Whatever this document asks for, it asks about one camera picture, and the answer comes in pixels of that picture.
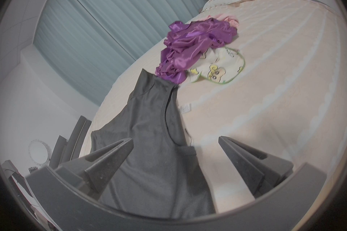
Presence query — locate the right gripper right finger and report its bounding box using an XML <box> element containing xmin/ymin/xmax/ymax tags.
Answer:
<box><xmin>218</xmin><ymin>136</ymin><xmax>293</xmax><ymax>195</ymax></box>

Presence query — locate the black chest of drawers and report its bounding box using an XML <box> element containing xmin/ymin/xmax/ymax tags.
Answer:
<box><xmin>50</xmin><ymin>116</ymin><xmax>93</xmax><ymax>168</ymax></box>

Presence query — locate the black T-shirt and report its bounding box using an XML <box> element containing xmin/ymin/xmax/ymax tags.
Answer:
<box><xmin>91</xmin><ymin>69</ymin><xmax>216</xmax><ymax>219</ymax></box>

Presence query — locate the purple satin garment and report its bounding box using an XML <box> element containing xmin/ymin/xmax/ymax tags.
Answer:
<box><xmin>155</xmin><ymin>20</ymin><xmax>238</xmax><ymax>85</ymax></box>

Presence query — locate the round white mirror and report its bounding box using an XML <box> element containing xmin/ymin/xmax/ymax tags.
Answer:
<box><xmin>28</xmin><ymin>139</ymin><xmax>50</xmax><ymax>165</ymax></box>

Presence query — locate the white printed garment green trim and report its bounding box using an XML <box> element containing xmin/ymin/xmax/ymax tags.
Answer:
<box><xmin>187</xmin><ymin>46</ymin><xmax>246</xmax><ymax>85</ymax></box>

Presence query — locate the pink garment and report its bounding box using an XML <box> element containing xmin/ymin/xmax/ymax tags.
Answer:
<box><xmin>206</xmin><ymin>14</ymin><xmax>240</xmax><ymax>29</ymax></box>

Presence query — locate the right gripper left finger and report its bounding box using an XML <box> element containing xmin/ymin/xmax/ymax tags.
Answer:
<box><xmin>54</xmin><ymin>137</ymin><xmax>134</xmax><ymax>194</ymax></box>

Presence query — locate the bed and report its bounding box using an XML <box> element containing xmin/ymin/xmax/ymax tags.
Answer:
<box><xmin>79</xmin><ymin>0</ymin><xmax>345</xmax><ymax>214</ymax></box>

